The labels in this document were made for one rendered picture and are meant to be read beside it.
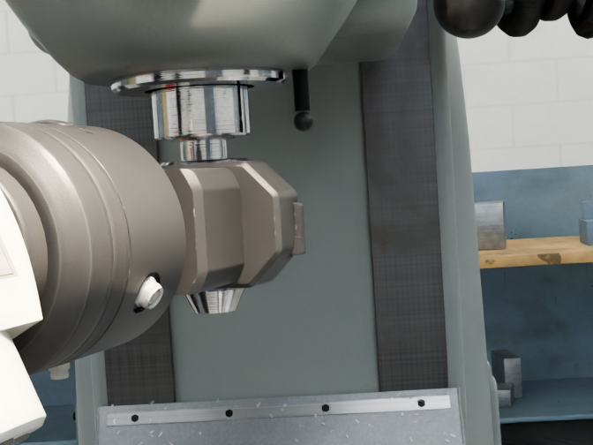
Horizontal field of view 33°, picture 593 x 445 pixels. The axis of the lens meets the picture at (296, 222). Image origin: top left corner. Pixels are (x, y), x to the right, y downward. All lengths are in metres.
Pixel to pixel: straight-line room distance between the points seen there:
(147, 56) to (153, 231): 0.10
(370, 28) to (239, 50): 0.19
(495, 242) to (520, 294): 0.65
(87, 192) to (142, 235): 0.03
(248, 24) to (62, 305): 0.15
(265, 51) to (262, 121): 0.43
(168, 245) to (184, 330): 0.52
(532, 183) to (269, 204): 4.36
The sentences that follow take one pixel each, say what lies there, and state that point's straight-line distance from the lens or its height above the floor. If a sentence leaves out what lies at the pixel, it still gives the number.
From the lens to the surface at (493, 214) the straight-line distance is 4.19.
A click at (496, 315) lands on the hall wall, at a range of 4.79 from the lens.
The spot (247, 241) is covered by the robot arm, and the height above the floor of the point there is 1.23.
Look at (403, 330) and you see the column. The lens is 0.87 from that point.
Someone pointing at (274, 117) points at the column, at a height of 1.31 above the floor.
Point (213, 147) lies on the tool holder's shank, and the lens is 0.48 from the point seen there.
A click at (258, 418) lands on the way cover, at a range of 0.88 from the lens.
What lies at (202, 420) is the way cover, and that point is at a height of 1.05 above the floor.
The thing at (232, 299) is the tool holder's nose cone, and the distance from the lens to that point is 0.49.
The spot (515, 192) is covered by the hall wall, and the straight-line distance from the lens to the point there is 4.75.
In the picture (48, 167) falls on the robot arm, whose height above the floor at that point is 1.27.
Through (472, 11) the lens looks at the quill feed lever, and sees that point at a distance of 0.42.
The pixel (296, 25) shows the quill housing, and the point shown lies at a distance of 0.43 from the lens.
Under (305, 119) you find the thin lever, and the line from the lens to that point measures 0.49.
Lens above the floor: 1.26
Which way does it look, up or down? 3 degrees down
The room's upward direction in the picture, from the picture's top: 4 degrees counter-clockwise
